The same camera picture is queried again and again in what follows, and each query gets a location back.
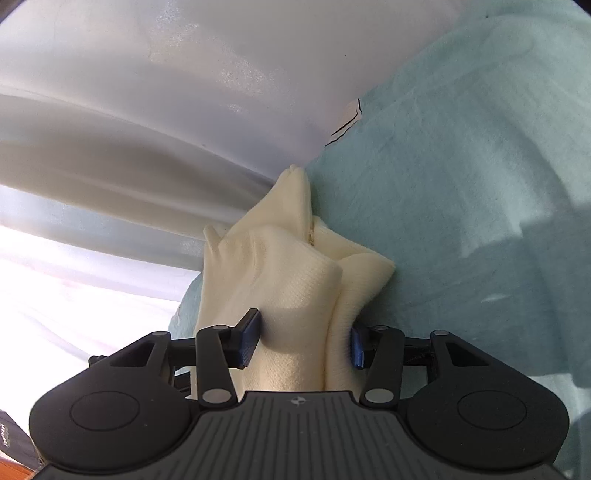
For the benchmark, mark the brown wooden furniture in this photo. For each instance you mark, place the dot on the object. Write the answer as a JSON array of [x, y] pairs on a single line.
[[16, 471]]

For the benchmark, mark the teal printed bedsheet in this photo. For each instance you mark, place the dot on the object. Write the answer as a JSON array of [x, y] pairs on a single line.
[[461, 184]]

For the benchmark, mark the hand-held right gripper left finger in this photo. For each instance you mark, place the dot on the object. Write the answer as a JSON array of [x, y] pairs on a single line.
[[249, 339]]

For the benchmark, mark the white sheer curtain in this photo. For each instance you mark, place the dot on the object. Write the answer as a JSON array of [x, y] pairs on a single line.
[[138, 92]]

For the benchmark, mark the cream knit sweater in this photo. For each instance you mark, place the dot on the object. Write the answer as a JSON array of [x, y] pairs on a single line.
[[286, 286]]

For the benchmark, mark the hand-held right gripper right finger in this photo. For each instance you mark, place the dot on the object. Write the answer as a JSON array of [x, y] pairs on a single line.
[[358, 346]]

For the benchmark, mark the black printed box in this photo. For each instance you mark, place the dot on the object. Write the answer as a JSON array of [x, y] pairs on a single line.
[[14, 436]]

